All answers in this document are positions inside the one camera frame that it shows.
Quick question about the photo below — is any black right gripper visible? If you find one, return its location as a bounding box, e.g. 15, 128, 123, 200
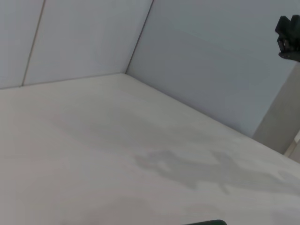
275, 15, 300, 63

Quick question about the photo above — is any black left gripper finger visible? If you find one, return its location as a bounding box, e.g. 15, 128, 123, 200
187, 219, 227, 225

